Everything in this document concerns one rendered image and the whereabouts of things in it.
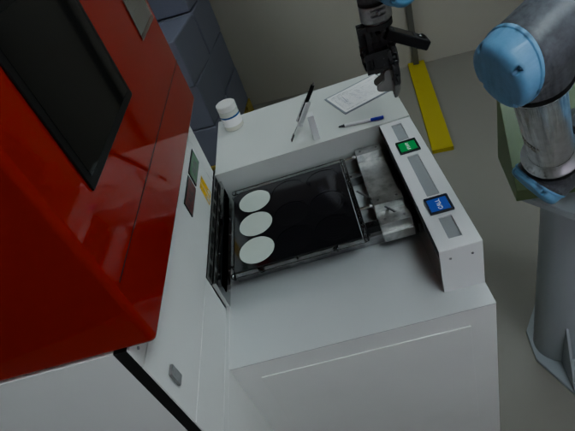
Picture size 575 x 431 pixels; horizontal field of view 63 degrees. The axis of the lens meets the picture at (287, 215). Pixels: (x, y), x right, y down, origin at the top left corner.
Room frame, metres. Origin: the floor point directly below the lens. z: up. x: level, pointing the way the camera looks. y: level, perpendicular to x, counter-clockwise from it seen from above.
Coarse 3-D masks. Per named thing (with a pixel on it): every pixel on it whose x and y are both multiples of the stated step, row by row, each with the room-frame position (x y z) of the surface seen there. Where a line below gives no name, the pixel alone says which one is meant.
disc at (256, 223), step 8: (248, 216) 1.11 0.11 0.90; (256, 216) 1.09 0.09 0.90; (264, 216) 1.08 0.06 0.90; (240, 224) 1.09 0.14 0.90; (248, 224) 1.07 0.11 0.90; (256, 224) 1.06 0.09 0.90; (264, 224) 1.05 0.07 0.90; (240, 232) 1.05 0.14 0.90; (248, 232) 1.04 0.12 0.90; (256, 232) 1.03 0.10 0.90
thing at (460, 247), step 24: (408, 120) 1.17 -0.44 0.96; (408, 168) 0.96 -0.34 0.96; (432, 168) 0.92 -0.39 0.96; (432, 192) 0.84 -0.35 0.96; (432, 216) 0.76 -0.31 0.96; (456, 216) 0.73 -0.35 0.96; (456, 240) 0.67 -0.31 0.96; (480, 240) 0.65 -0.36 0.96; (456, 264) 0.65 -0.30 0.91; (480, 264) 0.65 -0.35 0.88; (456, 288) 0.65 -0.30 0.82
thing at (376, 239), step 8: (376, 232) 0.90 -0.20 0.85; (376, 240) 0.88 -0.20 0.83; (384, 240) 0.88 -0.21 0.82; (352, 248) 0.90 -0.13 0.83; (320, 256) 0.91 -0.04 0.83; (328, 256) 0.91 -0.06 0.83; (288, 264) 0.93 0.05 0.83; (296, 264) 0.92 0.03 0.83; (264, 272) 0.94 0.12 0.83; (272, 272) 0.93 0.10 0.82; (240, 280) 0.95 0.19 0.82
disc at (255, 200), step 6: (252, 192) 1.21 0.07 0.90; (258, 192) 1.20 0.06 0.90; (264, 192) 1.19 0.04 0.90; (246, 198) 1.20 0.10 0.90; (252, 198) 1.18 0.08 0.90; (258, 198) 1.17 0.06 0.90; (264, 198) 1.16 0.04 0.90; (240, 204) 1.18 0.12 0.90; (246, 204) 1.17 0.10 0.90; (252, 204) 1.16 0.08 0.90; (258, 204) 1.14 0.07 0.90; (264, 204) 1.13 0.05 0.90; (246, 210) 1.14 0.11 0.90; (252, 210) 1.13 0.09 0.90
